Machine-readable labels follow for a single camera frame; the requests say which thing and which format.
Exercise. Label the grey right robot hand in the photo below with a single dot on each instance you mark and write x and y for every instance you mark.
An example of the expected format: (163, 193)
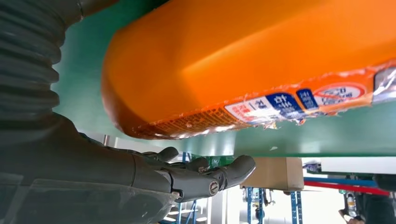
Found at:
(77, 176)

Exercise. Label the green plastic crate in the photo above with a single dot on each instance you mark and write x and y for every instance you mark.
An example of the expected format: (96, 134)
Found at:
(221, 162)

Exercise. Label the brown cardboard box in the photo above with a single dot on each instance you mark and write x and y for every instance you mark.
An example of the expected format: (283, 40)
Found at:
(272, 173)

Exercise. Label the red metal pole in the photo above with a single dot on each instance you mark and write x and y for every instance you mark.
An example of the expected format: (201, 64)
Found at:
(340, 187)

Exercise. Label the white side table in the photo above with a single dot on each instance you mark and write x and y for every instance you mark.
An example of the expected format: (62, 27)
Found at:
(355, 165)

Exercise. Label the person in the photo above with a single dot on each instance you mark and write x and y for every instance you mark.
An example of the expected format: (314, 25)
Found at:
(377, 210)

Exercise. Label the black round stool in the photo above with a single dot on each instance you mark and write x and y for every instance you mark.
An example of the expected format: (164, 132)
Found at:
(385, 182)

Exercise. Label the blue metal shelf frame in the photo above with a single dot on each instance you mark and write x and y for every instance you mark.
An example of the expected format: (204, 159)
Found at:
(296, 207)

